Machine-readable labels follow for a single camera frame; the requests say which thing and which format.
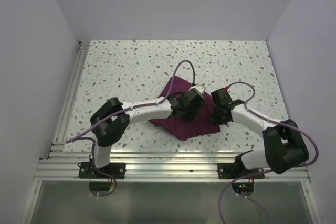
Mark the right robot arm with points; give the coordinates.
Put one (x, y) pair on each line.
(284, 147)

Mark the aluminium frame rails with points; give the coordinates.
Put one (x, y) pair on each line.
(166, 180)

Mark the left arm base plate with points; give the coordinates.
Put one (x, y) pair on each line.
(86, 171)

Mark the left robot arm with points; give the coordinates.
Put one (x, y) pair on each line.
(112, 119)

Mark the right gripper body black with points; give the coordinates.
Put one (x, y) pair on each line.
(217, 117)

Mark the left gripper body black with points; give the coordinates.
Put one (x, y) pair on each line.
(191, 112)

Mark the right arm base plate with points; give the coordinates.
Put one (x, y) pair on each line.
(229, 171)

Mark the purple cloth mat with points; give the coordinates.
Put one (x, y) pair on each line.
(183, 129)

